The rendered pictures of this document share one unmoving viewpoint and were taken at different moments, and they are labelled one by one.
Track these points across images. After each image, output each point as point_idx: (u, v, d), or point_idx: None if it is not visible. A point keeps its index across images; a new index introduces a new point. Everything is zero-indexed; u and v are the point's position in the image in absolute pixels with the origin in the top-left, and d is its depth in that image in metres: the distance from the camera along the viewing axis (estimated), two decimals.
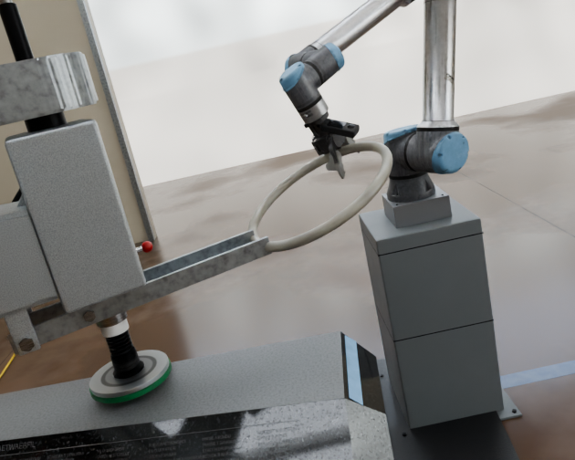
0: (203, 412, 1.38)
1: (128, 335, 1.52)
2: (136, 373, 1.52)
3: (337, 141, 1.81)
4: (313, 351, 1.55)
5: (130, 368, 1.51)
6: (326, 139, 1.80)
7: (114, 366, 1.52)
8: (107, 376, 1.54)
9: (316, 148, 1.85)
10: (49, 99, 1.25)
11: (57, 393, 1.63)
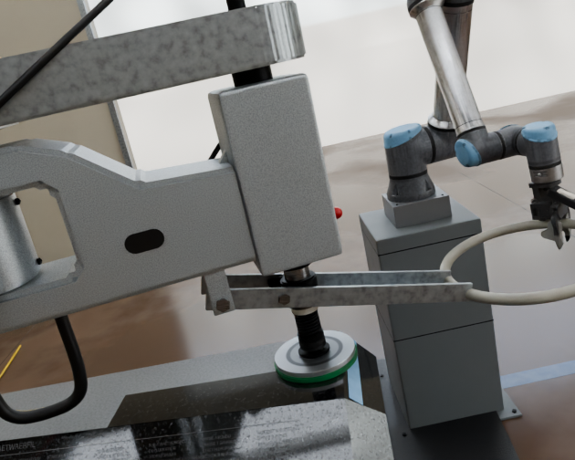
0: (203, 412, 1.38)
1: (317, 314, 1.46)
2: (323, 354, 1.46)
3: (560, 211, 1.70)
4: None
5: (317, 349, 1.46)
6: (549, 204, 1.70)
7: (301, 345, 1.47)
8: (292, 354, 1.50)
9: (533, 211, 1.74)
10: (265, 49, 1.18)
11: (57, 393, 1.63)
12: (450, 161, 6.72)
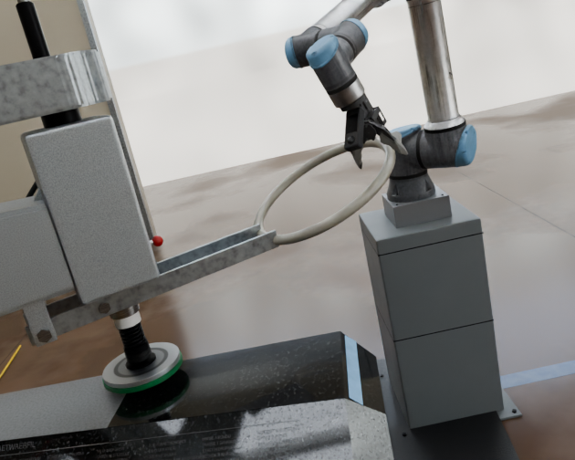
0: (203, 412, 1.38)
1: (140, 327, 1.55)
2: None
3: None
4: (313, 351, 1.55)
5: (142, 360, 1.55)
6: None
7: (127, 358, 1.55)
8: (158, 362, 1.56)
9: None
10: (67, 95, 1.29)
11: (57, 393, 1.63)
12: None
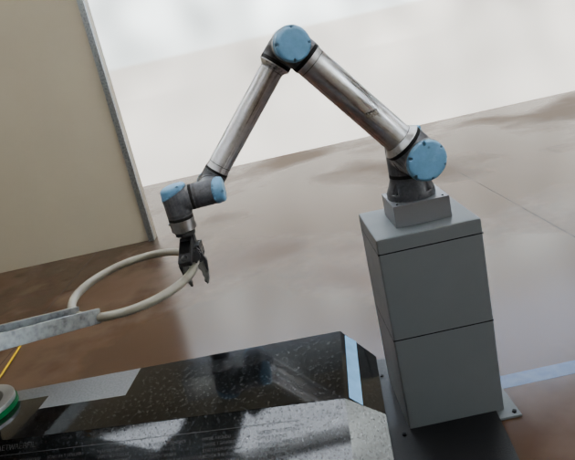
0: (203, 412, 1.38)
1: None
2: None
3: None
4: (313, 351, 1.55)
5: None
6: None
7: None
8: None
9: None
10: None
11: (57, 393, 1.63)
12: (450, 161, 6.72)
